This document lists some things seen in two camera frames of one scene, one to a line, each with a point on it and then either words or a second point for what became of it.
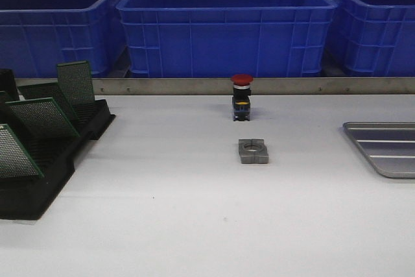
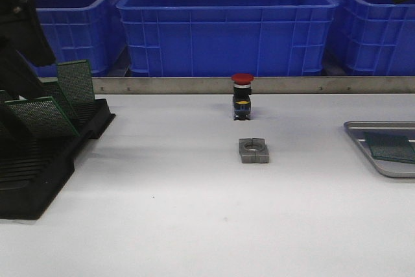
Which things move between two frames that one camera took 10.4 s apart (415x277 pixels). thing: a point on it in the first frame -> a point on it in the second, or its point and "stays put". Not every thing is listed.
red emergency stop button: (241, 96) stays put
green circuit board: (15, 162) -> (386, 146)
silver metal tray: (390, 146) stays put
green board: (76, 82) stays put
